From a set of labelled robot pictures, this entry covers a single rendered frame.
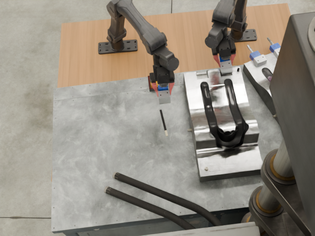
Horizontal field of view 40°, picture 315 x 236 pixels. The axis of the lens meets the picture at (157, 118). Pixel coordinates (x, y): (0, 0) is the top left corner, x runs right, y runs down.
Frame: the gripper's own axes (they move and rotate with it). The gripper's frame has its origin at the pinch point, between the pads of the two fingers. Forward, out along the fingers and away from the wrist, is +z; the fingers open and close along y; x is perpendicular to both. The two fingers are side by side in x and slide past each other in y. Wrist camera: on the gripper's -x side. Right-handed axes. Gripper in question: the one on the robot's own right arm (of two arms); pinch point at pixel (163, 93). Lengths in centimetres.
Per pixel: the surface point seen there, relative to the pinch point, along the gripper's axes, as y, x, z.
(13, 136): -100, 83, 65
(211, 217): 10, -48, 27
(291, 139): 16, -104, -47
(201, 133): 12.8, -17.2, 10.9
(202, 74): 19.3, 15.6, 1.5
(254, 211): 19, -73, 0
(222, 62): 27.9, 10.8, -5.5
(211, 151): 16.5, -18.6, 19.9
